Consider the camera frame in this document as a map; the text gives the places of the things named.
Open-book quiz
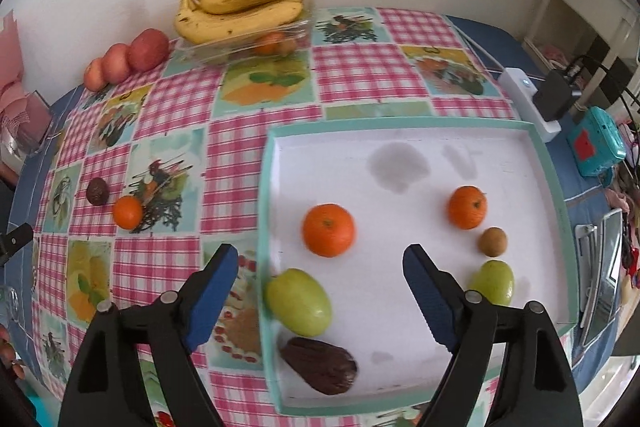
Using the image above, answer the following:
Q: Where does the clear vase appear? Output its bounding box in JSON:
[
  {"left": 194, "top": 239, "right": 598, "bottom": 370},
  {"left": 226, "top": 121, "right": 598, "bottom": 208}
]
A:
[{"left": 0, "top": 91, "right": 55, "bottom": 158}]

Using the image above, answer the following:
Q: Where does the dark pear-shaped avocado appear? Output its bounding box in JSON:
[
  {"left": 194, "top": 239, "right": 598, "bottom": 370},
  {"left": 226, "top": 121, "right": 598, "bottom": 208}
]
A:
[{"left": 278, "top": 337, "right": 360, "bottom": 396}]

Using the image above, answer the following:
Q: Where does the black cable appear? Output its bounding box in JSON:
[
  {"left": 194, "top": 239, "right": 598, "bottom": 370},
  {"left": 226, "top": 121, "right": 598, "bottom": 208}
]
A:
[{"left": 565, "top": 52, "right": 640, "bottom": 108}]

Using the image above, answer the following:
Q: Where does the brown longan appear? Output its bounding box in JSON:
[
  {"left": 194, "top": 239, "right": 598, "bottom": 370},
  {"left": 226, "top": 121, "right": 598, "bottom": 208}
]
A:
[{"left": 478, "top": 227, "right": 509, "bottom": 258}]

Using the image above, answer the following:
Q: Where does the black charger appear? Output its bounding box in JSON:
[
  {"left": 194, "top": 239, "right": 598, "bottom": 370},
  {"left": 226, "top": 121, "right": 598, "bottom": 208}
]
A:
[{"left": 535, "top": 69, "right": 576, "bottom": 122}]

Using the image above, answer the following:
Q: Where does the white power strip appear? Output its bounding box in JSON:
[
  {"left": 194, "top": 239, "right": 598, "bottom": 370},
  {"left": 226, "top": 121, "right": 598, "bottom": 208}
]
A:
[{"left": 500, "top": 67, "right": 563, "bottom": 142}]

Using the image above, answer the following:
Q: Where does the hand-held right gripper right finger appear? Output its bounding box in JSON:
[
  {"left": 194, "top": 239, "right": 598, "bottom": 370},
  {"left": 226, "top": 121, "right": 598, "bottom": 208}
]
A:
[{"left": 402, "top": 243, "right": 583, "bottom": 427}]

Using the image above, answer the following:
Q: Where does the teal device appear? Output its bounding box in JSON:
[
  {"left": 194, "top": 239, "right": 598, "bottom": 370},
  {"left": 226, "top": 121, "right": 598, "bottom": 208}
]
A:
[{"left": 567, "top": 107, "right": 628, "bottom": 178}]

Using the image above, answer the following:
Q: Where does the green mango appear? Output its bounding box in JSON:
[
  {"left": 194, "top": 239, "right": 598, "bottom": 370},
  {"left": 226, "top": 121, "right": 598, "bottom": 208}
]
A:
[
  {"left": 264, "top": 268, "right": 333, "bottom": 339},
  {"left": 469, "top": 260, "right": 515, "bottom": 306}
]

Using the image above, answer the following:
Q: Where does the white tray with teal rim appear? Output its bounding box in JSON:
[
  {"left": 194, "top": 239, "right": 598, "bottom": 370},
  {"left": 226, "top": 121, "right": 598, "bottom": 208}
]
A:
[{"left": 256, "top": 117, "right": 581, "bottom": 417}]

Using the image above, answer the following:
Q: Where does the dark round avocado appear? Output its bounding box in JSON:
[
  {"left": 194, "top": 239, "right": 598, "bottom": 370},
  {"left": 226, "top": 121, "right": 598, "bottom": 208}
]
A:
[{"left": 85, "top": 177, "right": 111, "bottom": 206}]

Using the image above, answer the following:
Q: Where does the red apple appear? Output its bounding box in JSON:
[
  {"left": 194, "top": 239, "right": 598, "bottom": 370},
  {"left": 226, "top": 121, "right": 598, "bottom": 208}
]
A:
[
  {"left": 127, "top": 28, "right": 170, "bottom": 72},
  {"left": 101, "top": 44, "right": 132, "bottom": 85},
  {"left": 82, "top": 59, "right": 108, "bottom": 92}
]

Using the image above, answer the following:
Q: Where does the orange tangerine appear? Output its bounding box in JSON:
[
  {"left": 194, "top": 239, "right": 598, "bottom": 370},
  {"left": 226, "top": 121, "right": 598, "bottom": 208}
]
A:
[
  {"left": 254, "top": 33, "right": 286, "bottom": 56},
  {"left": 112, "top": 196, "right": 145, "bottom": 229},
  {"left": 448, "top": 185, "right": 488, "bottom": 230},
  {"left": 302, "top": 203, "right": 357, "bottom": 258}
]

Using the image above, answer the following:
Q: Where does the pink checkered tablecloth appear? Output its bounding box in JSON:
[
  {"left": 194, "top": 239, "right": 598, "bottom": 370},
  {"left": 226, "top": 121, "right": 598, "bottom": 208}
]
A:
[{"left": 30, "top": 7, "right": 576, "bottom": 427}]

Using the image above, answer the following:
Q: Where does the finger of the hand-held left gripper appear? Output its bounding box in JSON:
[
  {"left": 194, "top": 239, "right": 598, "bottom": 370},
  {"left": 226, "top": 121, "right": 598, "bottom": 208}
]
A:
[{"left": 0, "top": 223, "right": 34, "bottom": 265}]

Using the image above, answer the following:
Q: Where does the clear plastic container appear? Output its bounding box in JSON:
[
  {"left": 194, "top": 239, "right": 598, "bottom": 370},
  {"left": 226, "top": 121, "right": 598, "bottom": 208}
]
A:
[{"left": 175, "top": 17, "right": 313, "bottom": 65}]

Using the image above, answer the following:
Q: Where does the pile of clothes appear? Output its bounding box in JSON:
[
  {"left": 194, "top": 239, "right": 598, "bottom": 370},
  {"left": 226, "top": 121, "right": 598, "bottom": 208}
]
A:
[{"left": 605, "top": 187, "right": 640, "bottom": 288}]

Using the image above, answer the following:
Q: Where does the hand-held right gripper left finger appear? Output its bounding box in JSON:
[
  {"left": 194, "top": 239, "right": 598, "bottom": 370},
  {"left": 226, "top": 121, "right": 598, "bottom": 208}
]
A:
[{"left": 59, "top": 243, "right": 239, "bottom": 427}]

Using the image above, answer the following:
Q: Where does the person's left hand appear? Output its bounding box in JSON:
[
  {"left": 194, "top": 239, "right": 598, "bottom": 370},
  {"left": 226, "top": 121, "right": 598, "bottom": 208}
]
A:
[{"left": 0, "top": 326, "right": 26, "bottom": 380}]

